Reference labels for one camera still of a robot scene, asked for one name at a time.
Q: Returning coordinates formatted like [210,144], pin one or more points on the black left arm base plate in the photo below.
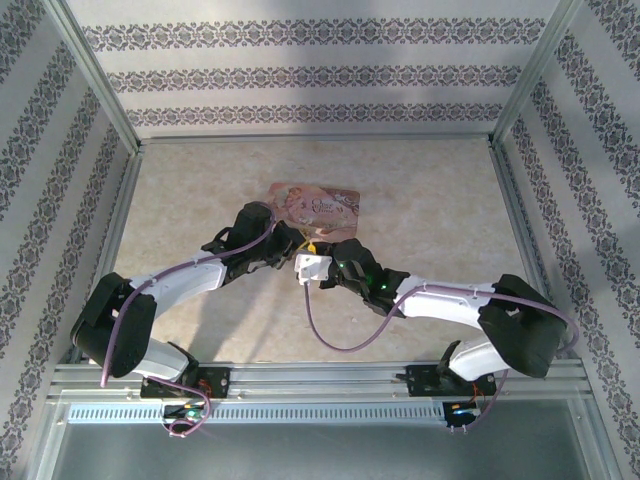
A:
[215,381]

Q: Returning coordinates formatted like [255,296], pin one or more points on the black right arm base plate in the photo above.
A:
[420,380]

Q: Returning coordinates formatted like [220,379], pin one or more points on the aluminium frame post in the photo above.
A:
[535,75]
[95,75]

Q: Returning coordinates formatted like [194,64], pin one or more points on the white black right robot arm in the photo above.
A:
[450,305]

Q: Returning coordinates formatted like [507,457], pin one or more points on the grey metal shelf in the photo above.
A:
[320,450]

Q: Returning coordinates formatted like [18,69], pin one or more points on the aluminium table edge rail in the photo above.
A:
[522,225]
[315,139]
[117,225]

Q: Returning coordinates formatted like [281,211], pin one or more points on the green-lit circuit board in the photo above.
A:
[462,412]
[187,413]

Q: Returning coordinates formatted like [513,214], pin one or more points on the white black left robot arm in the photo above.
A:
[175,280]

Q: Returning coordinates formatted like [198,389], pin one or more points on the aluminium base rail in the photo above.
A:
[320,377]

